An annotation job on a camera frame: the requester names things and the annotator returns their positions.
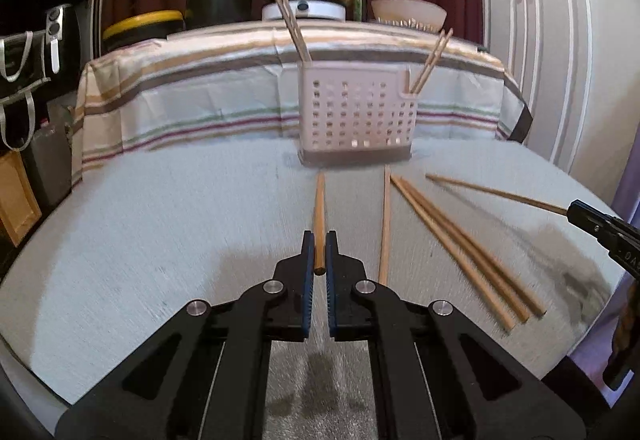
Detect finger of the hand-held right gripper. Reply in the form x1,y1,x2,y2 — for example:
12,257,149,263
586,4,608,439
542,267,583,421
567,200,640,245

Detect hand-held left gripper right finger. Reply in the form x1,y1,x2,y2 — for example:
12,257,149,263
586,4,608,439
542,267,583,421
325,230,583,440

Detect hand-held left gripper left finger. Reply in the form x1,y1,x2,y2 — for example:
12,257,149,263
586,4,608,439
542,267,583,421
54,230,317,440

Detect light wooden chopstick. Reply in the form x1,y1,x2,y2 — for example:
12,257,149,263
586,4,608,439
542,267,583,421
407,185,547,315
390,175,516,332
425,174,571,215
283,0,312,61
418,28,454,92
275,0,306,62
410,30,447,93
378,165,392,285
399,177,531,322
312,172,328,277

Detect white perforated utensil basket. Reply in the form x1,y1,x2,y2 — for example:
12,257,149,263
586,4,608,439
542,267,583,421
297,60,420,168

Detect person's right hand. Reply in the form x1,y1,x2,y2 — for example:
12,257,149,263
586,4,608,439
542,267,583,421
602,292,640,391

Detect purple cloth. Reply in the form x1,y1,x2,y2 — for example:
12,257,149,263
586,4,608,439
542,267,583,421
570,140,640,371

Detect white cabinet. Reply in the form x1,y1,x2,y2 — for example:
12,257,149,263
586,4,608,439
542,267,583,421
470,0,640,201

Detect striped tablecloth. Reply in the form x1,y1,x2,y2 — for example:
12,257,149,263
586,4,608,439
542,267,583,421
72,22,531,185

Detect white bowl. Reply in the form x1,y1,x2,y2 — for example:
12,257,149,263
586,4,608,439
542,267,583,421
371,0,448,33

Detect white induction cooker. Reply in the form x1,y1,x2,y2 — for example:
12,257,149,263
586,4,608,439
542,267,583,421
261,0,347,22

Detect black bin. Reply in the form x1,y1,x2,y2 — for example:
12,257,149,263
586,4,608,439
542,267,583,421
22,125,73,213

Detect black pot with yellow lid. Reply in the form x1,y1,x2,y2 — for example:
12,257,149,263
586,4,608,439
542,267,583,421
185,0,253,29

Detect flat black pan yellow lid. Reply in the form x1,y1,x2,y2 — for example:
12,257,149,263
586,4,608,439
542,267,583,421
102,10,185,53

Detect black shelf rack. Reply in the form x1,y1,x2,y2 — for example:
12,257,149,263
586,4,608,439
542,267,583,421
0,0,115,241

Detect black silver air fryer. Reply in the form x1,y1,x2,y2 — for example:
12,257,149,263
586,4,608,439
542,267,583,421
42,4,93,75

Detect wooden frame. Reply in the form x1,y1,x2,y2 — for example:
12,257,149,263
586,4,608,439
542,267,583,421
0,150,43,247

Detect black tote bag white handles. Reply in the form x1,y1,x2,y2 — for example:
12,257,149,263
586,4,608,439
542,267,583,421
0,30,53,151

